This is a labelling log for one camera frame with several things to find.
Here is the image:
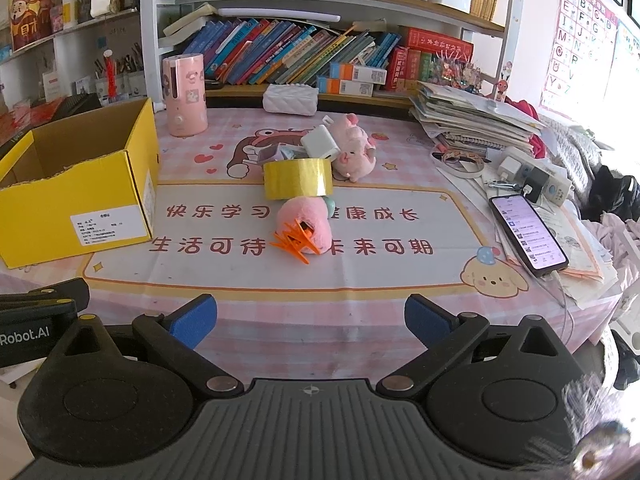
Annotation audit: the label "small reindeer figure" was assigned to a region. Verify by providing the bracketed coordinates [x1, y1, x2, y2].
[492, 62, 513, 103]

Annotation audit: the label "orange clip bundle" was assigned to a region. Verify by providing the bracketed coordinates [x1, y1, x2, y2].
[270, 219, 323, 265]

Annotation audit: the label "white charging cable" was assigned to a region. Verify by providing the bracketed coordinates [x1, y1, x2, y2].
[540, 270, 573, 346]

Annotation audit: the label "pink cylinder container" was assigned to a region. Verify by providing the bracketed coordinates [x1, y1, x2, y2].
[161, 53, 209, 137]

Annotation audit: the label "white charger plug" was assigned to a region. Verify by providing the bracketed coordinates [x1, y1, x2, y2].
[300, 116, 341, 161]

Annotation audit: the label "loose paper sheets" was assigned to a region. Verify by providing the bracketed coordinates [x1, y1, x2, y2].
[437, 160, 621, 311]

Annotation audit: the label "yellow cardboard box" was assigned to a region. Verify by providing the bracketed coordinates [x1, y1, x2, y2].
[0, 97, 161, 269]

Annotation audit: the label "red figure decoration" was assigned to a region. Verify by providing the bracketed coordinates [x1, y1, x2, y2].
[7, 0, 56, 53]

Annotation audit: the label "beige lying book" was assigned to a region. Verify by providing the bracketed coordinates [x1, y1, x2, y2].
[162, 2, 218, 38]

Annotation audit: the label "orange and white carton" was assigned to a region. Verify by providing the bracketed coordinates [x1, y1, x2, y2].
[316, 77, 373, 97]
[329, 61, 388, 85]

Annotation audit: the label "stack of papers and notebooks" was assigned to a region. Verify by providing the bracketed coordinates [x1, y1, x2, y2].
[409, 80, 546, 153]

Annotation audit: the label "white power strip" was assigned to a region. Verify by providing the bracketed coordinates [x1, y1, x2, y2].
[497, 147, 573, 206]

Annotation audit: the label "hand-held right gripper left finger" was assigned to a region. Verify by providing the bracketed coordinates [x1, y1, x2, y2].
[47, 294, 246, 401]

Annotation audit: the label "colourful sticker display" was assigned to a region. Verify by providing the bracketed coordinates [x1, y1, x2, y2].
[432, 55, 488, 96]

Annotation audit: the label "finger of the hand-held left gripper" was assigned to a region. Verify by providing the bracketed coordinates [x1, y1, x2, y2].
[0, 278, 91, 314]

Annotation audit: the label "black smartphone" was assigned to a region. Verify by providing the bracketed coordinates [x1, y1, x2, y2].
[489, 194, 570, 278]

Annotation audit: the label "alphabet wall poster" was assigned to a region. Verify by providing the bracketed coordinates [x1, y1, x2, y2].
[540, 0, 621, 121]

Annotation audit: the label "row of colourful books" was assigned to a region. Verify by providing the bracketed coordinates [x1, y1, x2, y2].
[190, 17, 403, 86]

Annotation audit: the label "dark cloth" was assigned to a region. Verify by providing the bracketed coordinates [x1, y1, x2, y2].
[582, 165, 640, 221]

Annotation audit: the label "yellow tape roll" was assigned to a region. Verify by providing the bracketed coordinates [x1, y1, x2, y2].
[263, 158, 334, 201]

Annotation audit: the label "thick red book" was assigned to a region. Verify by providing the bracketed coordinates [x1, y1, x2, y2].
[402, 27, 474, 61]

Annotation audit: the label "white bookshelf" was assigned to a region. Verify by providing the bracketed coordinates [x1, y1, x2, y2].
[140, 0, 526, 111]

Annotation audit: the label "pink red cloth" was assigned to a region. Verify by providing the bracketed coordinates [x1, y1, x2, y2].
[505, 99, 548, 158]

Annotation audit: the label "white bottle yellow label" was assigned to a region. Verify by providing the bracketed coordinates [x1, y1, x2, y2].
[61, 0, 81, 31]

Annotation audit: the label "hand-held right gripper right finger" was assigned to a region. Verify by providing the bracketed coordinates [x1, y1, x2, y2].
[375, 294, 576, 401]

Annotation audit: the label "pink peach plush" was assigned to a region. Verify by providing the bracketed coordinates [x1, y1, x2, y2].
[276, 196, 333, 256]

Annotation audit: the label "pink pig plush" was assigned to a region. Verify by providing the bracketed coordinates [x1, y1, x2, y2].
[330, 113, 378, 182]

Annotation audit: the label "small red books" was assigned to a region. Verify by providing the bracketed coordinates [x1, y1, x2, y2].
[387, 46, 436, 92]

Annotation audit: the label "red bottle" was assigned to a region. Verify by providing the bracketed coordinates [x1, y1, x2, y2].
[102, 49, 117, 97]

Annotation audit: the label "white quilted tissue box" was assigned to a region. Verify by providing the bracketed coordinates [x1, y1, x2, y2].
[263, 84, 319, 117]

